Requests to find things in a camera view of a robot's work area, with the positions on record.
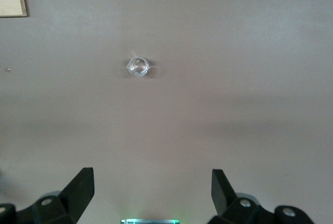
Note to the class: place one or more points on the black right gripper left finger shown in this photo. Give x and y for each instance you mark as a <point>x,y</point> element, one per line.
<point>75,195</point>

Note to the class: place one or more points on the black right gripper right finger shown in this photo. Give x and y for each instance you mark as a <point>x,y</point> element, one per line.
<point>221,195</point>

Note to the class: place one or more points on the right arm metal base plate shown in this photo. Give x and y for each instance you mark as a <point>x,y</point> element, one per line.
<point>149,222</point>

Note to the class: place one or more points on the brown table cover sheet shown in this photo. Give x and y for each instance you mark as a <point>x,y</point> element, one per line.
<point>208,52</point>

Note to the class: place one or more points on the clear glass measuring cup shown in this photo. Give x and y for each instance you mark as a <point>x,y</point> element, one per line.
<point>138,67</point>

